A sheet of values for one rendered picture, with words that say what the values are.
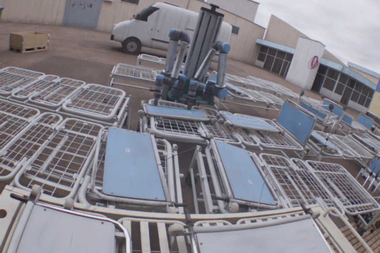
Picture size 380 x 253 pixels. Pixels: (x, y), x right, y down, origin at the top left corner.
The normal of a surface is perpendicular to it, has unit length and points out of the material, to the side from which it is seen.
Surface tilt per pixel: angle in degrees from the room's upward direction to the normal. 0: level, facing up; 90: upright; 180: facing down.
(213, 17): 90
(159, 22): 88
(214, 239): 6
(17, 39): 90
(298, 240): 6
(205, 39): 90
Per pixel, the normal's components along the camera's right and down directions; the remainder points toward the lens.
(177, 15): 0.35, 0.35
